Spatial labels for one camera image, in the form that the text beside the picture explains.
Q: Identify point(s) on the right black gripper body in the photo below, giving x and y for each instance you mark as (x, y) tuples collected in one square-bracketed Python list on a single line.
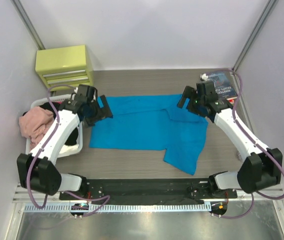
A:
[(189, 100)]

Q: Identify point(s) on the blue t shirt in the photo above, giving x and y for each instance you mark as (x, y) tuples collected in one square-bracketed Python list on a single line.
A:
[(153, 123)]

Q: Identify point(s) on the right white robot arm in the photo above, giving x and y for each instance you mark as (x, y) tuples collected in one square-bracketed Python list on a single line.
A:
[(260, 164)]

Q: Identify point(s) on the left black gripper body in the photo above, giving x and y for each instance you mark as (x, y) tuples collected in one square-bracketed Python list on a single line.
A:
[(101, 110)]

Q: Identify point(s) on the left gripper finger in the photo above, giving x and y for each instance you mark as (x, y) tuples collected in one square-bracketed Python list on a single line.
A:
[(91, 121), (104, 110)]

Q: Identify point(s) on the slotted cable duct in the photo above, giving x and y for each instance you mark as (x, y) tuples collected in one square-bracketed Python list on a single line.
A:
[(72, 207)]

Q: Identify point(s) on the white garment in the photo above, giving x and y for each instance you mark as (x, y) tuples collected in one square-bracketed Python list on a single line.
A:
[(68, 148)]

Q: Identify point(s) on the blue paperback book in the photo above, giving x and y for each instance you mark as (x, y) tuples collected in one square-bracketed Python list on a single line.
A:
[(223, 86)]

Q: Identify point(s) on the white laundry basket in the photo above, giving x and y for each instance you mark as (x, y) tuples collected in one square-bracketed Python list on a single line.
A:
[(79, 139)]

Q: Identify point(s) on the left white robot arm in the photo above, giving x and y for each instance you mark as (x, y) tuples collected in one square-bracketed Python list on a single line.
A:
[(36, 170)]

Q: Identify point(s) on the aluminium frame rail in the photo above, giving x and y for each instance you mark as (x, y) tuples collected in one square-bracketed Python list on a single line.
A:
[(21, 195)]

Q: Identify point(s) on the pink garment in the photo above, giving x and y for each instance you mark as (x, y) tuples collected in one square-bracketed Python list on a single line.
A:
[(35, 124)]

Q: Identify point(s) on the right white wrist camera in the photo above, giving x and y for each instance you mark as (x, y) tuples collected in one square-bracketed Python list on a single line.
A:
[(204, 77)]

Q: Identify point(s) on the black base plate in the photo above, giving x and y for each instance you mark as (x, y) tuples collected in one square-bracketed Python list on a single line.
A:
[(194, 188)]

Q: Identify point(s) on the yellow green drawer cabinet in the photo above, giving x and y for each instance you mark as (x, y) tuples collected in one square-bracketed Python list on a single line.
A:
[(61, 66)]

